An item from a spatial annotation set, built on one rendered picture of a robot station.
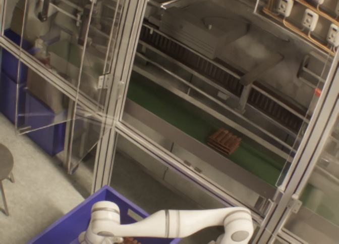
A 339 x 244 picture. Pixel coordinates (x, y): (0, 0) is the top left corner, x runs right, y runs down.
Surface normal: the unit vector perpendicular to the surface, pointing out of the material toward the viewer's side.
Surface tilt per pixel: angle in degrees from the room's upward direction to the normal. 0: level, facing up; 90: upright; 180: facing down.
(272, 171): 2
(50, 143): 90
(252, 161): 2
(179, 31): 90
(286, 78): 90
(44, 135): 90
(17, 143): 0
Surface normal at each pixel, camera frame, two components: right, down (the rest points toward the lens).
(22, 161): 0.21, -0.77
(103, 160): -0.59, 0.40
